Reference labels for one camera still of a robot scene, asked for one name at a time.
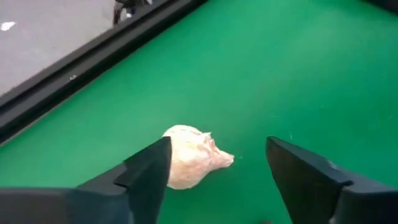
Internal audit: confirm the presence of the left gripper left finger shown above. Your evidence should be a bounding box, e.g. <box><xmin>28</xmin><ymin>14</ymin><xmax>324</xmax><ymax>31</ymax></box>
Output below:
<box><xmin>0</xmin><ymin>136</ymin><xmax>172</xmax><ymax>224</ymax></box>

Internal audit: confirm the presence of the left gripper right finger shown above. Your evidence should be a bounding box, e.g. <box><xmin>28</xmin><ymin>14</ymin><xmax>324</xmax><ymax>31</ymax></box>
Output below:
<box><xmin>266</xmin><ymin>136</ymin><xmax>398</xmax><ymax>224</ymax></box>

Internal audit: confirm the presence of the white garlic bulb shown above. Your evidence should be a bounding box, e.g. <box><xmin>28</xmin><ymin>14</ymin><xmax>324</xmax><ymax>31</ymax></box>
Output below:
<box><xmin>162</xmin><ymin>124</ymin><xmax>236</xmax><ymax>190</ymax></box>

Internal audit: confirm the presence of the black table frame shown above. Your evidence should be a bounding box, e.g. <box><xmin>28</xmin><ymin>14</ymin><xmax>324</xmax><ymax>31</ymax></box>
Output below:
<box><xmin>0</xmin><ymin>0</ymin><xmax>208</xmax><ymax>146</ymax></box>

